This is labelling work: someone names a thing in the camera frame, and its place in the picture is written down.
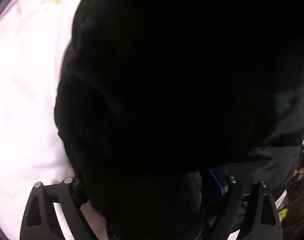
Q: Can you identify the black hooded jacket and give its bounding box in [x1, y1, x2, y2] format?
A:
[55, 0, 304, 239]

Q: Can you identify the person's right hand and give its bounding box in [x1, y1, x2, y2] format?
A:
[293, 166, 304, 180]

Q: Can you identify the pink floral bed cover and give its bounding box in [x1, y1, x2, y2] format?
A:
[0, 0, 113, 240]

